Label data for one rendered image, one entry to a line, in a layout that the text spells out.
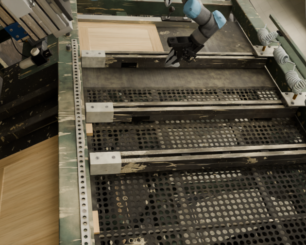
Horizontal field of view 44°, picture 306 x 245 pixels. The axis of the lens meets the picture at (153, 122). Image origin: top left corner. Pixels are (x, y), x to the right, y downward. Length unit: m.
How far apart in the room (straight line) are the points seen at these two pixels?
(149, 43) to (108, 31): 0.27
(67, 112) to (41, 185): 0.39
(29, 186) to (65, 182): 0.49
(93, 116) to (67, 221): 0.55
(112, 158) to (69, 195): 0.23
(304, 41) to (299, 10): 0.81
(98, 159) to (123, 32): 1.06
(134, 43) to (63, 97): 0.65
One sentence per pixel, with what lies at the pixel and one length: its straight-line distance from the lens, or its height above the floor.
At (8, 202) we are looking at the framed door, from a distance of 2.00.
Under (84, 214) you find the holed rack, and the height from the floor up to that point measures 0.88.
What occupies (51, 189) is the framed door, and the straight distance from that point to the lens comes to 1.87.
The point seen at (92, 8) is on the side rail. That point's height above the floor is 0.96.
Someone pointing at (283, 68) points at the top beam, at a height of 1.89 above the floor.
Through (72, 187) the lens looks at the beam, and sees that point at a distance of 1.49.
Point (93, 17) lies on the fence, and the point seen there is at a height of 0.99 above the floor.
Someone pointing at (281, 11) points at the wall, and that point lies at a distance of 8.92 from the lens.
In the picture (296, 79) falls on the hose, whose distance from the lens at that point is 2.03.
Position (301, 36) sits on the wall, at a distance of 8.44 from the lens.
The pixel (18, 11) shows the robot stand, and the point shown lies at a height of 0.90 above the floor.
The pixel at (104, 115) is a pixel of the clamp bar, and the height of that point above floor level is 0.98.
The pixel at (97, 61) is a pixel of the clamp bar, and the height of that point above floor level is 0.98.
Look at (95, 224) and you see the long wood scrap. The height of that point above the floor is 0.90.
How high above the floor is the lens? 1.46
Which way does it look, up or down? 9 degrees down
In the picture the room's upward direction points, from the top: 67 degrees clockwise
